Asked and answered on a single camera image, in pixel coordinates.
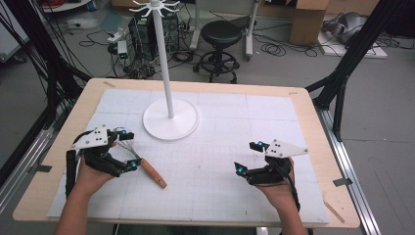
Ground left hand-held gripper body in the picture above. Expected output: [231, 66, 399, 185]
[70, 124, 128, 178]

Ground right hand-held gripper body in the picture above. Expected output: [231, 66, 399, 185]
[246, 138, 309, 187]

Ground whisk with wooden handle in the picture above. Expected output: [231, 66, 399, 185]
[114, 127, 168, 190]

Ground white hook rack stand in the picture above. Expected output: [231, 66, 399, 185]
[128, 0, 201, 142]

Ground person's left hand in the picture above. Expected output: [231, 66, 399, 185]
[69, 142, 117, 199]

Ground person's right hand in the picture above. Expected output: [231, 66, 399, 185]
[254, 157, 297, 211]

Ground white grid mat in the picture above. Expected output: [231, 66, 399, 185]
[46, 88, 331, 226]

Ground black tape piece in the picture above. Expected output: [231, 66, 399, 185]
[34, 164, 54, 174]
[332, 177, 354, 188]

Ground person's dark pants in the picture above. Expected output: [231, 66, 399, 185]
[113, 224, 258, 235]

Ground white power adapter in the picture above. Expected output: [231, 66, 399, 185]
[116, 40, 129, 61]

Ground white power strip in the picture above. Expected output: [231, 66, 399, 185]
[107, 27, 126, 43]

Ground black computer tower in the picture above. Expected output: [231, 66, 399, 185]
[127, 12, 181, 63]

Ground black round stool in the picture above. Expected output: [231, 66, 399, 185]
[192, 20, 244, 84]

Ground white flat board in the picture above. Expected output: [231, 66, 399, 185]
[316, 29, 390, 61]

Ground cardboard box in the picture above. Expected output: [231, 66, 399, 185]
[289, 0, 331, 47]

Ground white round table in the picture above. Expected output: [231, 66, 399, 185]
[41, 0, 93, 14]

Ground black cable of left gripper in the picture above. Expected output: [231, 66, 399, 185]
[65, 149, 80, 200]

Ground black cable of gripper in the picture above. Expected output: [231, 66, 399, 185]
[65, 149, 80, 200]
[283, 167, 301, 212]

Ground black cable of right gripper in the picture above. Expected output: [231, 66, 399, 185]
[283, 167, 301, 212]

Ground aluminium rail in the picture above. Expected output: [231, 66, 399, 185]
[314, 106, 383, 235]
[0, 104, 67, 214]

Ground black metal frame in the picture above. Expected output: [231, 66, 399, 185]
[0, 0, 93, 190]
[304, 0, 405, 143]

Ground coiled black floor cable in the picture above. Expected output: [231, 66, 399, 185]
[260, 42, 288, 58]

